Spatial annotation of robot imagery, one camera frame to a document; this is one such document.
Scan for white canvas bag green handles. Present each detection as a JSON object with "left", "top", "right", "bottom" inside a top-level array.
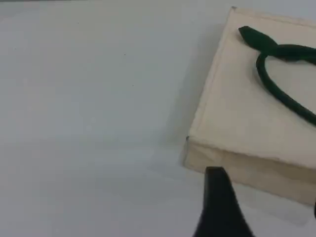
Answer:
[{"left": 182, "top": 6, "right": 316, "bottom": 207}]

